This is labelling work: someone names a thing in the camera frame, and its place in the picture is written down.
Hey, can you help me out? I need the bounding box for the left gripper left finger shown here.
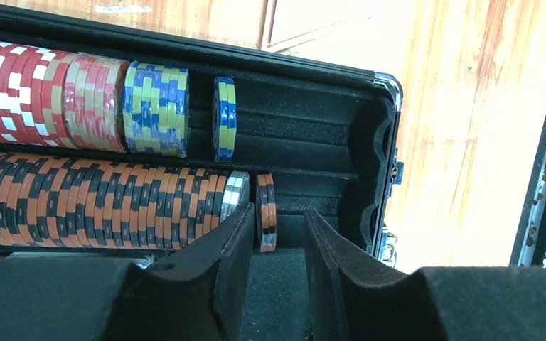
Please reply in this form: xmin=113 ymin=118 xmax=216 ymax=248
xmin=0 ymin=203 xmax=255 ymax=340

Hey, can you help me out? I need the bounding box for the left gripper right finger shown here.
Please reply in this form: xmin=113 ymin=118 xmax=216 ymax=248
xmin=304 ymin=210 xmax=546 ymax=340

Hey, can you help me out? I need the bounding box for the black orange 100 chip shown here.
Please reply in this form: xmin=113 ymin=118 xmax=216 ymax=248
xmin=255 ymin=173 xmax=277 ymax=252

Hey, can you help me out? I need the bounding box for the black aluminium poker case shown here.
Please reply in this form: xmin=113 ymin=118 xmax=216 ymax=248
xmin=0 ymin=5 xmax=401 ymax=340

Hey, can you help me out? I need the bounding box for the orange black chip column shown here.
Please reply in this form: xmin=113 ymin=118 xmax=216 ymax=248
xmin=0 ymin=153 xmax=237 ymax=250

